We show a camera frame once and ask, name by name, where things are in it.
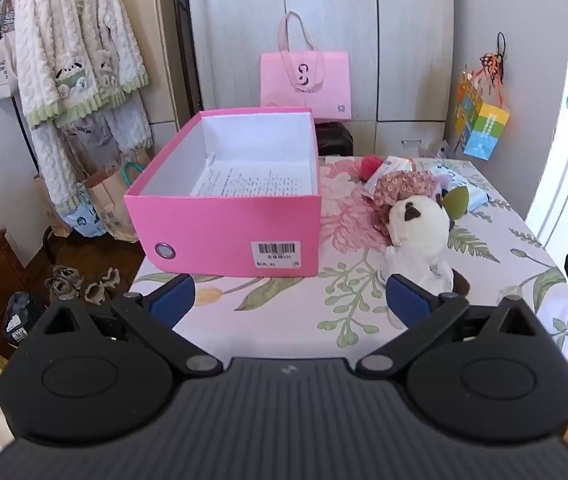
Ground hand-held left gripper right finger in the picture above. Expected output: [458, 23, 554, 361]
[356, 274, 537, 378]

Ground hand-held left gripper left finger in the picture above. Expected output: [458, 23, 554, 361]
[41, 274, 222, 378]

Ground white panda plush toy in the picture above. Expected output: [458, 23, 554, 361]
[381, 186, 471, 297]

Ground pink cardboard box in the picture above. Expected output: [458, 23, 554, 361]
[124, 106, 322, 278]

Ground pink floral cloth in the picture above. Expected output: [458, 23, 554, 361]
[370, 170, 443, 251]

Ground white blue wet wipes packet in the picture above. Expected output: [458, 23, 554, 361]
[364, 156, 416, 202]
[433, 160, 491, 214]

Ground red fuzzy ball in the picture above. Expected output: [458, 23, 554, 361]
[359, 156, 386, 182]

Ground floral tablecloth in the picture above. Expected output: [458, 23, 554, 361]
[129, 155, 568, 361]

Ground pairs of small shoes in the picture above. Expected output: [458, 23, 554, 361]
[84, 267, 121, 306]

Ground brown paper bag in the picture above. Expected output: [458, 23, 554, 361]
[84, 147, 153, 244]

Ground grey fuzzy slipper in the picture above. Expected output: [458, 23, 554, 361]
[44, 266, 83, 297]

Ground blue printed paper bag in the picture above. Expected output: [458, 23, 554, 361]
[60, 184, 103, 239]

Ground teal handbag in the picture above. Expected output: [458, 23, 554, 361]
[121, 159, 145, 186]

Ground handwritten paper sheet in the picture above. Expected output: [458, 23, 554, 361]
[191, 166, 313, 199]

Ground colourful gift bag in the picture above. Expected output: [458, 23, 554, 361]
[456, 71, 511, 162]

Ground pink tote bag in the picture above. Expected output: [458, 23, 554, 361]
[259, 11, 352, 122]

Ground light wooden wardrobe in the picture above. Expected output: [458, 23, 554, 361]
[184, 0, 457, 158]

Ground white canvas bag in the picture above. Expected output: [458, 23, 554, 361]
[0, 29, 21, 104]

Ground white fleece jacket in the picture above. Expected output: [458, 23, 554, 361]
[14, 0, 150, 128]

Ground black vertical frame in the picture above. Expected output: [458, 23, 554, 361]
[170, 0, 204, 118]

